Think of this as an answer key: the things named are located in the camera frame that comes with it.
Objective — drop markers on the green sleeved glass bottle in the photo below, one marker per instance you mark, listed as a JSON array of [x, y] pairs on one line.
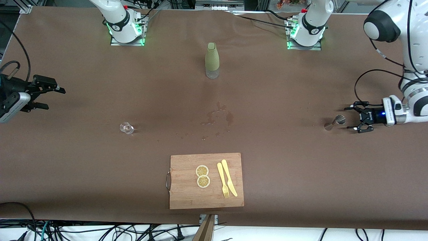
[[212, 60]]

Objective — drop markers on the metal table bracket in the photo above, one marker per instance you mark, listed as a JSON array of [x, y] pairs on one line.
[[201, 218]]

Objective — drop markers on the metal jigger measuring cup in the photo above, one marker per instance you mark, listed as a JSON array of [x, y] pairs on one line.
[[340, 119]]

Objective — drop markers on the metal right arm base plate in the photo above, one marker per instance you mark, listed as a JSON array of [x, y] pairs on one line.
[[128, 44]]

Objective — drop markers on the aluminium frame profile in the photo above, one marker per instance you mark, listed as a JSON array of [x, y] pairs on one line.
[[26, 8]]

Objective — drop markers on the colourful toy pile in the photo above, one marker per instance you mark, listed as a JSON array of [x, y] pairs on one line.
[[287, 4]]

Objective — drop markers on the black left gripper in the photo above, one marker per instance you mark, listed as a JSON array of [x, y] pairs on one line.
[[373, 116]]

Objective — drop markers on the grey power strip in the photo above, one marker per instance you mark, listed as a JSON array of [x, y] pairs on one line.
[[217, 6]]

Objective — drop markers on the yellow plastic fork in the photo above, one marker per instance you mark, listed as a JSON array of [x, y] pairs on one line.
[[220, 174]]

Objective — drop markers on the brown table cover sheet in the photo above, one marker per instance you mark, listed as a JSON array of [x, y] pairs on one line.
[[100, 167]]

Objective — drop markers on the lemon slice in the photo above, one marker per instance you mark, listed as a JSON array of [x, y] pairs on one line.
[[203, 181], [202, 170]]

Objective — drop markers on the yellow plastic knife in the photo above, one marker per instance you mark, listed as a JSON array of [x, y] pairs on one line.
[[227, 174]]

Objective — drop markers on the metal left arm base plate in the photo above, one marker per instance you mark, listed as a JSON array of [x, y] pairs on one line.
[[304, 48]]

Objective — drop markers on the clear glass cup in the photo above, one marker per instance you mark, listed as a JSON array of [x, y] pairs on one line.
[[126, 128]]

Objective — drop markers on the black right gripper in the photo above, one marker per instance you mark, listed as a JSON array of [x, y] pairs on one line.
[[9, 87]]

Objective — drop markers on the wooden cutting board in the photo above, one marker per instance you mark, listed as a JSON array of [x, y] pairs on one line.
[[187, 197]]

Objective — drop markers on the wooden beam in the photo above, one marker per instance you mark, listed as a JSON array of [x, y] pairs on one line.
[[205, 232]]

